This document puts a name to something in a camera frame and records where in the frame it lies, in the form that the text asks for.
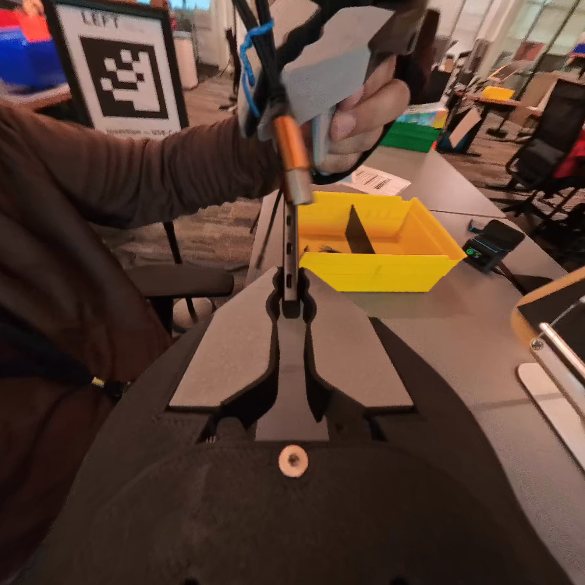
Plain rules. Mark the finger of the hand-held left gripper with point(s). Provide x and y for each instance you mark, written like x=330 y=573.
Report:
x=267 y=127
x=333 y=68

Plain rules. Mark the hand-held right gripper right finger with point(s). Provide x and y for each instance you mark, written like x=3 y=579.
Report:
x=356 y=356

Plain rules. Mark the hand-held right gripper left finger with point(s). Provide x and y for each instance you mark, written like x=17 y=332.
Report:
x=224 y=356

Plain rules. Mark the slim grey usb hub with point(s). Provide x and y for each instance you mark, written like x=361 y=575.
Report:
x=292 y=274

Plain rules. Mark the person's left forearm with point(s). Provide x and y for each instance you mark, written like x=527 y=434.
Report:
x=137 y=178

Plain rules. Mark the person's left hand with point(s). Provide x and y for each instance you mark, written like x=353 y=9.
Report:
x=370 y=119

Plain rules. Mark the white barcode paper label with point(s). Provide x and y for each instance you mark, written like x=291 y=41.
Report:
x=377 y=180

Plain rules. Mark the green plastic box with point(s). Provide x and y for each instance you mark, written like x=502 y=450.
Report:
x=411 y=137

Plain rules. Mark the yellow plastic bin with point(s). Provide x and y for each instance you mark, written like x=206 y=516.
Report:
x=388 y=269

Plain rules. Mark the colourful printed box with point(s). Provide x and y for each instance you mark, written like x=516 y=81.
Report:
x=422 y=114

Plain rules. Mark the white waste bin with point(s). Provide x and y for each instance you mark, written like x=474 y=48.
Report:
x=186 y=61

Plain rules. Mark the wooden desk with yellow item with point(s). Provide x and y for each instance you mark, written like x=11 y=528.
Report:
x=498 y=98

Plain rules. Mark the person's brown sweater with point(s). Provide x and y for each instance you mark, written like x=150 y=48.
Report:
x=55 y=320

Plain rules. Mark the black device with small display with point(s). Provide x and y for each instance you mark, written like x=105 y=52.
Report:
x=493 y=244

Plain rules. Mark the black wood-framed board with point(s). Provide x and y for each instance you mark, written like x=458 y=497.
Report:
x=555 y=310

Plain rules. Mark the black mesh office chair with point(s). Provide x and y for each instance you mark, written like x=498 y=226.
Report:
x=548 y=146

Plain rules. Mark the blue and red crate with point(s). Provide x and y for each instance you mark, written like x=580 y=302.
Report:
x=27 y=55

